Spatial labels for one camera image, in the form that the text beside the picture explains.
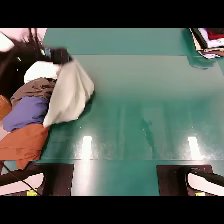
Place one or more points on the cream garment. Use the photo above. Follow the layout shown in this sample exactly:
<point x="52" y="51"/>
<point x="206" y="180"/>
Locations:
<point x="70" y="96"/>

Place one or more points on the brown garment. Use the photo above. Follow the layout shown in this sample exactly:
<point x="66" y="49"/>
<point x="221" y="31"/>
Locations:
<point x="33" y="88"/>

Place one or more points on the blue garment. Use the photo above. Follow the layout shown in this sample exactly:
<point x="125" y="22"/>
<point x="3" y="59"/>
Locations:
<point x="25" y="111"/>

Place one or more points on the orange garment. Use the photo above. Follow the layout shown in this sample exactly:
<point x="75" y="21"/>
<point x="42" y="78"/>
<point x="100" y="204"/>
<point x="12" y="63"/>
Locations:
<point x="23" y="143"/>

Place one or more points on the tan garment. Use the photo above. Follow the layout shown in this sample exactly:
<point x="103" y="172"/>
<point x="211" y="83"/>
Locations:
<point x="4" y="106"/>

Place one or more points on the black garment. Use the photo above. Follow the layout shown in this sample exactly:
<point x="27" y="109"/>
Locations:
<point x="10" y="75"/>
<point x="196" y="38"/>

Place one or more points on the red garment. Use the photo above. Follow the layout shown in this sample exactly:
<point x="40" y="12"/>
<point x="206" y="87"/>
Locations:
<point x="216" y="33"/>

